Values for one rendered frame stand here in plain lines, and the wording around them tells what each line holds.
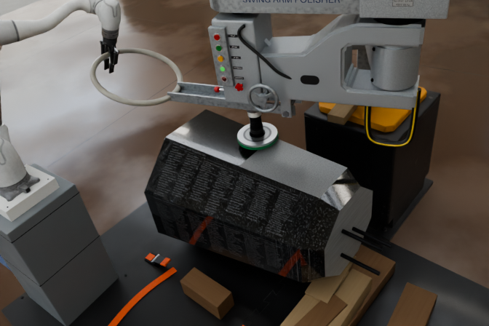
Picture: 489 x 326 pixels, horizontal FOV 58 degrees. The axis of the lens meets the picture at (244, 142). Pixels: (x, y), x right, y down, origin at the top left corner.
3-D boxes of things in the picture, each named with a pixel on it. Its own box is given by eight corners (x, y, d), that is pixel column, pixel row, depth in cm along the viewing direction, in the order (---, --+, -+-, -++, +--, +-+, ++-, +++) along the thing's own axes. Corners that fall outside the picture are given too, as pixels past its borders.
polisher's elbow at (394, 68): (367, 71, 197) (369, 29, 185) (412, 68, 193) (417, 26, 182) (372, 93, 181) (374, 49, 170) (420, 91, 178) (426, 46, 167)
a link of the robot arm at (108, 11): (124, 30, 235) (113, 17, 241) (125, 4, 224) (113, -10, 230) (105, 33, 229) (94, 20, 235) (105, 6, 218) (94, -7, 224)
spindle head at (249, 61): (308, 91, 219) (305, 1, 192) (297, 115, 203) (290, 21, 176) (241, 85, 232) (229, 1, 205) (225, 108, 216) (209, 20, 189)
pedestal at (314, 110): (350, 152, 350) (352, 68, 306) (433, 183, 311) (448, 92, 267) (302, 200, 313) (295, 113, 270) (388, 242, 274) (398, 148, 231)
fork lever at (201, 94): (303, 98, 221) (303, 89, 218) (292, 119, 207) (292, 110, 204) (182, 86, 245) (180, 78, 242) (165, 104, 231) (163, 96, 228)
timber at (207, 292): (183, 293, 261) (179, 280, 254) (198, 279, 268) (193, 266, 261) (220, 320, 244) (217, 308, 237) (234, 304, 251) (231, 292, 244)
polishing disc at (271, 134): (233, 129, 241) (233, 126, 240) (271, 120, 243) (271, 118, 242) (241, 151, 224) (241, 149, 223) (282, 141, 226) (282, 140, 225)
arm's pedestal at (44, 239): (65, 340, 248) (1, 246, 201) (18, 300, 275) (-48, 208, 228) (131, 276, 279) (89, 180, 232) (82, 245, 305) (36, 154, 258)
